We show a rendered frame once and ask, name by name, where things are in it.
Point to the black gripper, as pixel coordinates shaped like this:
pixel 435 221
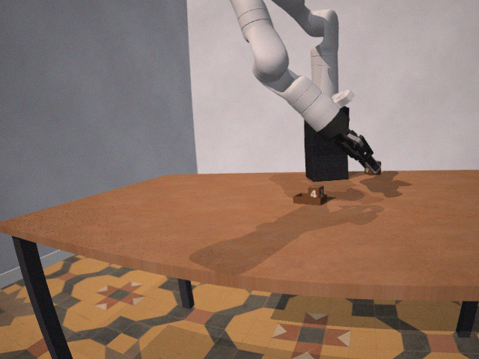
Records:
pixel 349 141

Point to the brown digit cube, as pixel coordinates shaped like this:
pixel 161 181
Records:
pixel 368 171
pixel 316 191

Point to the brown rectangular tray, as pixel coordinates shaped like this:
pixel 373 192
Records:
pixel 304 199

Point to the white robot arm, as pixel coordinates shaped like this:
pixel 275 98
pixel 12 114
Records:
pixel 318 101

